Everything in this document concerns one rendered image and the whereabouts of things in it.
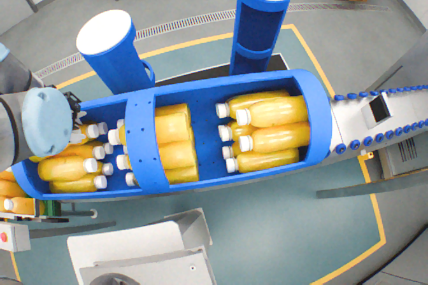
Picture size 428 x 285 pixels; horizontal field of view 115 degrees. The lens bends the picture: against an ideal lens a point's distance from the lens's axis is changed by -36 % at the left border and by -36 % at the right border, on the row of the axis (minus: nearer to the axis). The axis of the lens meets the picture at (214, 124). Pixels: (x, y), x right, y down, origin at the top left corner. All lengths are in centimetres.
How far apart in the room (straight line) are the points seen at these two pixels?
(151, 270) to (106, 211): 144
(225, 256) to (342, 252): 101
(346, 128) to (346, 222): 122
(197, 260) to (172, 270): 6
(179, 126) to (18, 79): 35
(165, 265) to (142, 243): 11
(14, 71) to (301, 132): 62
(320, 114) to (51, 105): 49
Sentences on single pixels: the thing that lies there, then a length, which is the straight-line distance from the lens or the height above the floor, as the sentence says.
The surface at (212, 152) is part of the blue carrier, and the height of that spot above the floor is 96.
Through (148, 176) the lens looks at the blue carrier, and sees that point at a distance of 48.
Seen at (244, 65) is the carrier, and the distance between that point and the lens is 184.
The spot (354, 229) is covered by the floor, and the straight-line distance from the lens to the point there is 207.
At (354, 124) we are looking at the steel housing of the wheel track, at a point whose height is 93.
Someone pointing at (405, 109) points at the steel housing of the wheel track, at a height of 93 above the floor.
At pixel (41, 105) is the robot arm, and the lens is 23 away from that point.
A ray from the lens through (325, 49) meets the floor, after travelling 255.
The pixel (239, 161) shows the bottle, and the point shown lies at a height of 108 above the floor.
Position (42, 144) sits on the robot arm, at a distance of 23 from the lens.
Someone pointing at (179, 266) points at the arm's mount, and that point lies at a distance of 44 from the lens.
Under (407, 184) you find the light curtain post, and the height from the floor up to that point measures 96.
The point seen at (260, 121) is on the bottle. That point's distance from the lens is 51.
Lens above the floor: 164
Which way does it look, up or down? 70 degrees down
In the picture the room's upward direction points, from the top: straight up
